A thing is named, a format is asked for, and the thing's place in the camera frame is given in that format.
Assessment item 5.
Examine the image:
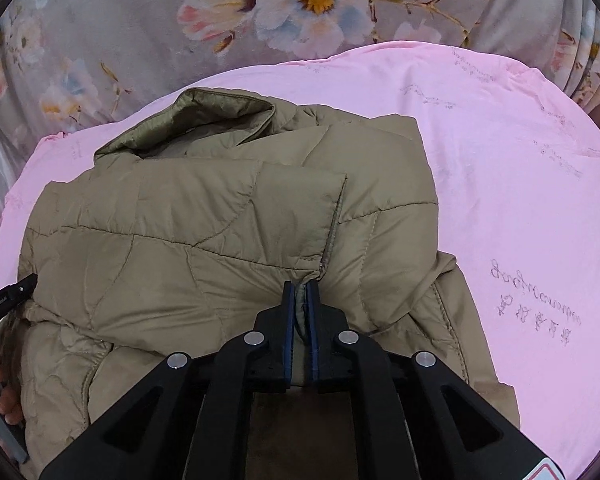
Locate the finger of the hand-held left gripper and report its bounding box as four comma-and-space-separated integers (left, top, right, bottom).
0, 272, 39, 332

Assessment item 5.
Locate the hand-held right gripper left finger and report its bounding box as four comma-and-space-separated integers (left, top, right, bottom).
40, 281, 295, 480

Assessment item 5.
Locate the pink bed sheet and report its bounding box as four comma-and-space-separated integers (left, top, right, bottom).
0, 42, 600, 480

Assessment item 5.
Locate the person's left hand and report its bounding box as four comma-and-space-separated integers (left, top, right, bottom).
0, 347, 27, 428

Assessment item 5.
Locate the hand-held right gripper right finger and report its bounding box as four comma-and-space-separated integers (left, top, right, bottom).
305, 281, 553, 480

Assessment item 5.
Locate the khaki quilted jacket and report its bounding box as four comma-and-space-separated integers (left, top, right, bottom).
17, 87, 523, 480

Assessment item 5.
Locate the grey floral blanket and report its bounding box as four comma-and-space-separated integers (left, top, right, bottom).
0, 0, 600, 136

